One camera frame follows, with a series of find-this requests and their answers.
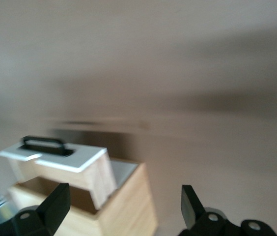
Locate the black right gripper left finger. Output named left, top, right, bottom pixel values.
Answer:
left=0, top=182, right=71, bottom=236

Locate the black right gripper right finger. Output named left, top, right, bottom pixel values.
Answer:
left=177, top=184, right=277, bottom=236

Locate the light wooden drawer cabinet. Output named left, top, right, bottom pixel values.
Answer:
left=7, top=161, right=158, bottom=236

